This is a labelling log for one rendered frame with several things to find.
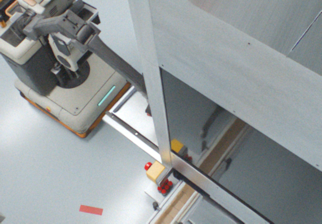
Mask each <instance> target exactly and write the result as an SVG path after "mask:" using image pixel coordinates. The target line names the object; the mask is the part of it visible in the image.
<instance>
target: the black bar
mask: <svg viewBox="0 0 322 224"><path fill-rule="evenodd" d="M105 114H106V115H107V116H109V117H110V118H111V119H113V120H114V121H116V122H117V123H118V124H120V126H122V127H124V128H125V129H126V130H128V131H129V132H130V133H132V134H133V135H134V136H136V138H138V139H139V140H141V141H142V142H144V143H145V144H147V145H148V146H149V147H151V149H153V150H154V151H156V152H157V153H158V154H160V152H159V148H158V147H157V146H155V145H154V144H153V143H151V142H150V141H148V140H147V139H146V138H144V137H143V136H142V135H140V134H139V133H138V132H136V131H135V130H134V129H132V128H130V127H129V126H128V125H127V124H126V123H124V122H123V121H121V120H120V119H118V118H117V117H115V116H114V115H113V114H112V113H111V112H109V111H108V110H107V111H106V112H105Z"/></svg>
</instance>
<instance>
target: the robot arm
mask: <svg viewBox="0 0 322 224"><path fill-rule="evenodd" d="M26 12H27V11H25V12H24V13H23V14H22V15H21V16H20V17H19V18H18V19H17V20H16V21H15V22H14V23H13V24H11V25H10V26H9V29H10V30H11V31H12V32H13V33H15V34H16V35H17V36H18V37H19V38H20V39H21V40H23V39H25V38H26V37H27V36H28V37H29V38H30V39H32V40H33V41H37V40H39V39H40V37H41V36H43V35H45V34H47V33H56V32H64V33H65V34H66V35H67V36H69V37H70V39H71V41H70V43H71V44H72V45H73V46H74V47H76V48H77V49H78V50H79V51H80V52H82V53H83V54H84V53H85V52H86V50H90V51H91V52H93V53H94V54H96V55H97V56H98V57H99V58H100V59H102V60H103V61H104V62H105V63H107V64H108V65H110V67H111V68H113V69H114V70H115V71H116V72H117V73H119V74H120V75H122V76H123V77H124V78H125V79H126V80H127V81H128V82H130V83H131V84H132V85H133V86H134V87H135V88H136V89H137V90H138V92H139V93H140V94H141V95H142V97H144V98H145V99H146V100H147V104H148V106H147V108H146V110H145V112H146V113H147V116H149V117H152V115H151V110H150V104H149V99H148V94H147V89H146V84H145V80H144V76H143V75H142V74H140V73H139V72H138V71H137V70H135V69H134V68H133V67H132V66H131V65H130V64H129V63H127V62H126V61H125V60H124V59H123V58H122V57H120V56H119V55H117V54H116V52H115V51H113V50H112V49H111V48H110V47H109V46H107V45H106V44H105V43H104V42H103V41H102V40H101V38H100V37H99V34H100V32H101V30H100V29H98V28H97V27H96V26H95V25H94V24H93V23H91V22H90V21H86V22H85V21H84V20H83V19H82V18H80V17H79V16H78V15H76V14H74V13H73V12H72V11H70V10H66V12H65V13H64V14H62V15H60V16H55V17H51V18H47V17H46V16H42V15H41V14H37V15H36V16H35V17H34V16H32V15H31V16H30V17H28V15H27V14H26ZM74 27H75V28H74ZM91 35H93V36H92V37H91V39H90V40H89V42H88V43H87V44H85V43H86V41H87V40H88V38H89V37H90V36H91Z"/></svg>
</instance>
